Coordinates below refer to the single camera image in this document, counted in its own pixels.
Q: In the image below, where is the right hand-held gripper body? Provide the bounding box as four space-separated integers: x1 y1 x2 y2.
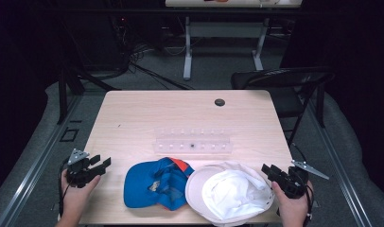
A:
272 159 330 200

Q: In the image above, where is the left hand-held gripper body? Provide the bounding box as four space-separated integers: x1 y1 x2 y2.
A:
65 148 107 189

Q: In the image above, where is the blue baseball cap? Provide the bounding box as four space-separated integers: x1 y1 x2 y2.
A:
123 156 196 212

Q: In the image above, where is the white bucket hat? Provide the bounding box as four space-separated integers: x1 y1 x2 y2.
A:
184 161 275 227

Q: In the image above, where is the clear acrylic rack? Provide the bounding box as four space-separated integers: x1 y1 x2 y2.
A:
153 127 234 155

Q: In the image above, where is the person's right hand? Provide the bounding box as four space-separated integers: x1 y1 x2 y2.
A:
271 181 314 227

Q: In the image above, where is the person's left hand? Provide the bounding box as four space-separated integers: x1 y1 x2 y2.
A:
61 169 101 220

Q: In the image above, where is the black folding chair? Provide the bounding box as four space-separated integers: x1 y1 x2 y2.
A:
230 65 336 148

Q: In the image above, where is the black metal stand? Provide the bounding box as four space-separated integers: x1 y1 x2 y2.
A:
56 62 122 126

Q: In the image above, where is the white metal-legged desk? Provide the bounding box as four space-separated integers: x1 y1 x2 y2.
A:
165 0 305 81

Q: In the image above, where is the right hand-held gripper black cable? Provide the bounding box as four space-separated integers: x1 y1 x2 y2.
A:
302 183 315 221

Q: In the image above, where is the hand-held gripper black cable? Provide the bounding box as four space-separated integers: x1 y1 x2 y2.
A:
302 183 315 221
58 158 71 218

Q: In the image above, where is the left hand-held gripper black cable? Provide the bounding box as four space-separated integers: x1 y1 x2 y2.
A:
58 158 71 218

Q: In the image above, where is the thin black cable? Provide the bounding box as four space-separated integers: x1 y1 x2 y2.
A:
290 142 308 165

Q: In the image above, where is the black floor outlet frame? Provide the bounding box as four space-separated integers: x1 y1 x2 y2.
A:
59 127 80 143

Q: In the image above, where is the grey metal floor rail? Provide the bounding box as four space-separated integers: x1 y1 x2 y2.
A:
0 94 84 227
306 94 375 227

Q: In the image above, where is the bundle of black floor cables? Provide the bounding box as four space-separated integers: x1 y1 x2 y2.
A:
109 15 194 92

